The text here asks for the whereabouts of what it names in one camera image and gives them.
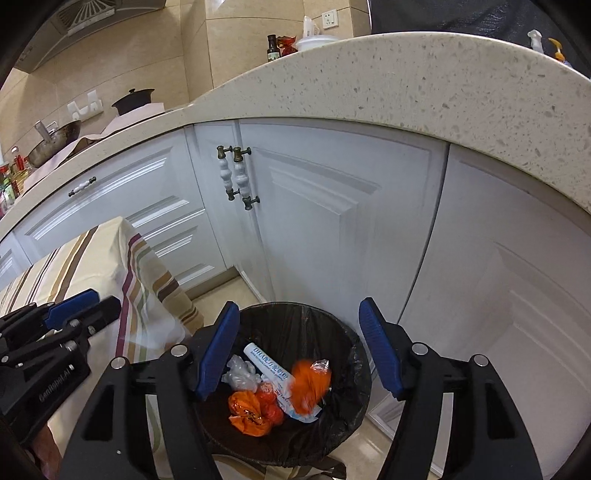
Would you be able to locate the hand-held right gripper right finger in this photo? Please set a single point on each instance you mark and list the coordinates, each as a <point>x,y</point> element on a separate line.
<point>376,346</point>

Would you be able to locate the red packet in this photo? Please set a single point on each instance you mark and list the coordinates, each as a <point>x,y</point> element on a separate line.
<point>287,46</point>

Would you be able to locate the white wall socket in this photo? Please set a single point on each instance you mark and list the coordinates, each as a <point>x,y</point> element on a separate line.
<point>329,18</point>

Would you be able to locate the metal wok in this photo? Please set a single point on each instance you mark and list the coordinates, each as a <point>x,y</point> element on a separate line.
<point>53,145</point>

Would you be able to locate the white milk powder packet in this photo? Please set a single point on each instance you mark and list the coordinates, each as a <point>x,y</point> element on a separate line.
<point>268,364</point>

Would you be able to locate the round bin with black liner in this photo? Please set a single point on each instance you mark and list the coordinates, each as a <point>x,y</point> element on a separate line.
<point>323,332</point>

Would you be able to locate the dark oil bottle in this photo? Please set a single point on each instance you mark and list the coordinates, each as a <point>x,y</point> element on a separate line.
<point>273,48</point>

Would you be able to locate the large orange plastic bag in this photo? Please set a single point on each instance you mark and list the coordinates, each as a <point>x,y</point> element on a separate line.
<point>247,413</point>

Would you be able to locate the white kitchen cabinet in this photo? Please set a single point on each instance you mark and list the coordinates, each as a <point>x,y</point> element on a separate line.
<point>323,207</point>

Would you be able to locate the small orange plastic bag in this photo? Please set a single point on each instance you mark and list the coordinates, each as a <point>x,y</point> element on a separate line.
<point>270,399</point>

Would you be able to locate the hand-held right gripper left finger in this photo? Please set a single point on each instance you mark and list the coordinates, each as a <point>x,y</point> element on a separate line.
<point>217,350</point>

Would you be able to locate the white wall hook rack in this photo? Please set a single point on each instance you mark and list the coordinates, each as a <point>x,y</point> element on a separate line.
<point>85,107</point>

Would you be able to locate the group of condiment bottles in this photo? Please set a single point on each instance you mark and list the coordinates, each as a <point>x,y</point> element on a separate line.
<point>9,184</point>

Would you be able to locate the striped tablecloth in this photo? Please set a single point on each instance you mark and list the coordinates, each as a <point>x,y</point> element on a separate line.
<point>92,258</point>

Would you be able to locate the black lidded pot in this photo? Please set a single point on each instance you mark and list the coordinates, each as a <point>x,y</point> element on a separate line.
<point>134,104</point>

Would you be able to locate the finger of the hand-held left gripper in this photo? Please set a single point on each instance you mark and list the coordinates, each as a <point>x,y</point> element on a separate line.
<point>69,307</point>
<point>101,314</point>

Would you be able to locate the black cloth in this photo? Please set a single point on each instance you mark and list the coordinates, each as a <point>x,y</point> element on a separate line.
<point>461,16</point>

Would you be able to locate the orange and clear plastic bag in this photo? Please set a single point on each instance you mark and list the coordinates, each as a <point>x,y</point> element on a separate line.
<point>309,387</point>

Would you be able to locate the range hood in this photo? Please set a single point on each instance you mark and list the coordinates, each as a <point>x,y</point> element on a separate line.
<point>92,23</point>

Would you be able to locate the stack of white bowls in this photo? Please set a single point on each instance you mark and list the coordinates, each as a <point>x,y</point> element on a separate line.
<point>316,42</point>

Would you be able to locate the pink stove cover cloth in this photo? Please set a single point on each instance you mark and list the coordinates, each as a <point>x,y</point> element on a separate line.
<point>143,111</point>

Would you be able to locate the beige speckled stone countertop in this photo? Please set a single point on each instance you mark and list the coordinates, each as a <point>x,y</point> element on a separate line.
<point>415,92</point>

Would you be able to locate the yellow pump bottle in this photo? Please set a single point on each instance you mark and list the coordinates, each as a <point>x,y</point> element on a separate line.
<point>558,53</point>

